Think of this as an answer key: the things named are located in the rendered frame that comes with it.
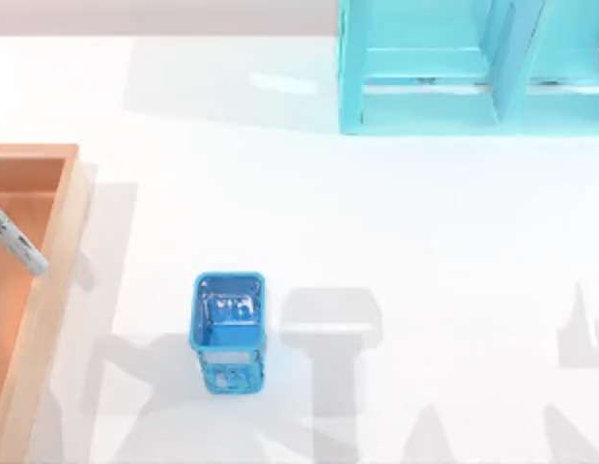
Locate salmon-coloured shallow box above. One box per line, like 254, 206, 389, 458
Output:
0, 143, 96, 464

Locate blue mesh pen holder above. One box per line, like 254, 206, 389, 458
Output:
187, 271, 268, 396

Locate light blue rack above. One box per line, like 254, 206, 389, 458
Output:
336, 0, 599, 137

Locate grey marker pen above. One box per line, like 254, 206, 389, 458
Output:
0, 196, 50, 277

